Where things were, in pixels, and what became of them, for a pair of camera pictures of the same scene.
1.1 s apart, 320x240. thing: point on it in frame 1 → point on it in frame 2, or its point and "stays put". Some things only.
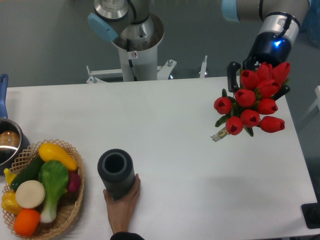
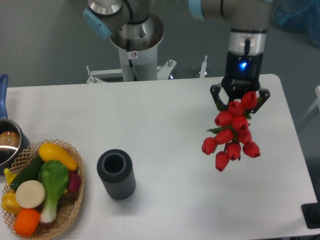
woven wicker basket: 68,204 stays put
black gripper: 268,47 → 242,74
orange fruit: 26,222 stays put
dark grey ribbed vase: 116,168 stays put
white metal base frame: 162,71 stays put
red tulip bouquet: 248,108 → 232,132
